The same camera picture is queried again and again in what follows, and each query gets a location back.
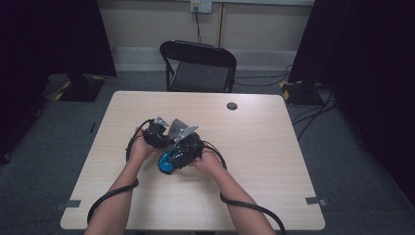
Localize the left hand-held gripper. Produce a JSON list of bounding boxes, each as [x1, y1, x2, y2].
[[143, 116, 174, 148]]

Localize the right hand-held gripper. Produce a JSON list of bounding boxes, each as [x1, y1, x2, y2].
[[168, 124, 206, 169]]

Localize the grey and blue fuzzy sock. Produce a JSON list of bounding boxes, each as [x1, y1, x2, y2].
[[157, 117, 191, 176]]

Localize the person's left hand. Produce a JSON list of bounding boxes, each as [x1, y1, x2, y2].
[[127, 128, 157, 165]]

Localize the person's right hand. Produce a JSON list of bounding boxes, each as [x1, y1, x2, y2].
[[191, 149, 227, 179]]

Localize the black stand base yellow stripes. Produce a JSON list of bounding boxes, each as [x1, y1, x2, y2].
[[278, 79, 324, 107], [55, 72, 107, 103]]

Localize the black folding chair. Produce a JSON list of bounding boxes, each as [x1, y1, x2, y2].
[[159, 39, 238, 94]]

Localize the grey tape strip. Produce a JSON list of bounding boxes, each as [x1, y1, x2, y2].
[[305, 196, 328, 207], [55, 199, 82, 211]]

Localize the black curtain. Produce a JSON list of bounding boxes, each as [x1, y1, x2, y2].
[[288, 0, 415, 207], [0, 0, 117, 165]]

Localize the black floor cable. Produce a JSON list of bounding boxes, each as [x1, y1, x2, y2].
[[296, 91, 335, 142], [234, 64, 293, 80], [292, 101, 339, 126], [234, 77, 289, 88]]

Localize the black plug cable on wall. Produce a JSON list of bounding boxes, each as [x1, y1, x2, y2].
[[194, 6, 203, 44]]

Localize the thin wall conduit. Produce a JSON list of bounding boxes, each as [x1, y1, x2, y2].
[[216, 2, 227, 47]]

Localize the white wall socket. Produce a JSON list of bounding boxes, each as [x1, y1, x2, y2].
[[190, 0, 213, 14]]

